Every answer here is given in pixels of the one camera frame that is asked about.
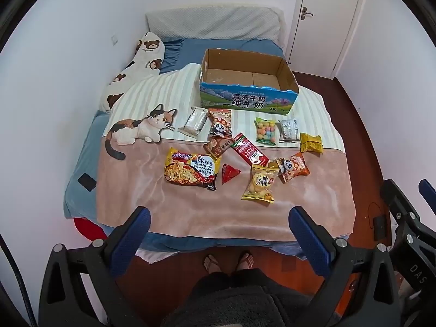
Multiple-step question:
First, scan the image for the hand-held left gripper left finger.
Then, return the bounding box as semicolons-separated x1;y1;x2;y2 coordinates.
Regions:
38;206;152;327

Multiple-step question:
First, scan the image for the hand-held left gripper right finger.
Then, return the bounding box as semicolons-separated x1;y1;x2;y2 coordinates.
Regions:
288;206;400;327

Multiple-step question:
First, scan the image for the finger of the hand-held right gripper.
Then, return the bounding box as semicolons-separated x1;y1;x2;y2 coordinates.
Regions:
380;179;426;246
418;179;436;212

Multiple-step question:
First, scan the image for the long red snack packet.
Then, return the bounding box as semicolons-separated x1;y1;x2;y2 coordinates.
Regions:
231;132;270;167

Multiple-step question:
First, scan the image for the printed cardboard box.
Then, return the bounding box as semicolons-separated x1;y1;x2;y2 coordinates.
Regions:
199;48;299;116

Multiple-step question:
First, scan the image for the black device on floor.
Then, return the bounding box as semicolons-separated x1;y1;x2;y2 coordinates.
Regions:
373;216;387;241

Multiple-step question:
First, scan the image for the cat printed blanket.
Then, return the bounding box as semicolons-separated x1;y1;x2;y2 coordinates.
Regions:
96;63;356;242

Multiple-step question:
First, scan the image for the red item under bed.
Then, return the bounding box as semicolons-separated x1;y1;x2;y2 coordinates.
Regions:
73;217;110;242

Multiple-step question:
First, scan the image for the person's right foot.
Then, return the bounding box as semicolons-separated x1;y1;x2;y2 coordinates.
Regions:
237;250;254;272

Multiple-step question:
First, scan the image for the person's foot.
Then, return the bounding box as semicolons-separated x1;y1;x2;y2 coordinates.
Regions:
237;250;254;272
203;254;222;275

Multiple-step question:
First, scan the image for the black flat item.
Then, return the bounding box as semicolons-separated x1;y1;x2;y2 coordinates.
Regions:
78;174;98;192

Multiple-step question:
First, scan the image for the yellow biscuit packet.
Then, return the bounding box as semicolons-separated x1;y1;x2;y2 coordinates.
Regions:
242;164;276;205

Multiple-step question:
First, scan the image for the orange panda snack packet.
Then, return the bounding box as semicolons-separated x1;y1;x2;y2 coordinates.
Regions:
275;152;311;183

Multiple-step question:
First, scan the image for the person's left foot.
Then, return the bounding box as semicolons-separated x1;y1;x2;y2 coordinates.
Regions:
203;254;222;275

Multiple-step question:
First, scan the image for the instant noodles packet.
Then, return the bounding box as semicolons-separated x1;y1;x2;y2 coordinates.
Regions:
164;147;222;191

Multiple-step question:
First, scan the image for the yellow snack packet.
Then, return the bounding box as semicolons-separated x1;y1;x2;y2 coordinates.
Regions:
300;133;323;155

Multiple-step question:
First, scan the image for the blue bed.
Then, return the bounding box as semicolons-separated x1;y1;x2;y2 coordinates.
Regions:
63;37;351;264

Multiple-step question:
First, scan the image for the red triangular snack packet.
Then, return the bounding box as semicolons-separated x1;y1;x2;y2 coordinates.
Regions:
221;163;242;185

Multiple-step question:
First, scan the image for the grey silver snack packet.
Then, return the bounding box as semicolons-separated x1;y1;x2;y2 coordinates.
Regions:
278;119;302;143

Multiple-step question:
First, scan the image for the brown snack packet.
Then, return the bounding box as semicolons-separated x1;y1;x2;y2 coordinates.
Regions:
204;135;234;159

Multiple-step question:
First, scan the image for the colourful candy balls bag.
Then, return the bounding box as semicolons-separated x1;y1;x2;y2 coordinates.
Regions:
255;117;279;147

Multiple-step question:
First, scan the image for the silver white snack packet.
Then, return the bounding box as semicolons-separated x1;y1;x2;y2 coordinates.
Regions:
178;107;208;138

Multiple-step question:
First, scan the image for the red panda snack packet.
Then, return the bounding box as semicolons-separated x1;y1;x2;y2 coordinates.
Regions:
207;108;233;141

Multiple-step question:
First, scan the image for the bear print pillow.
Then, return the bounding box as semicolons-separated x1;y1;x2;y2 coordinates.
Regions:
100;32;167;114

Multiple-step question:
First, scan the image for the blue ruffled pillow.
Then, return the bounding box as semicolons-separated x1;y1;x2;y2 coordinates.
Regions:
158;37;205;74

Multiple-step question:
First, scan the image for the white door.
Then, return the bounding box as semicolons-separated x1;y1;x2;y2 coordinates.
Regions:
286;0;363;79

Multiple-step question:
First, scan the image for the grey pillow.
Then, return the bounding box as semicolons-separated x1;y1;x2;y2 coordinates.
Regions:
146;6;285;43

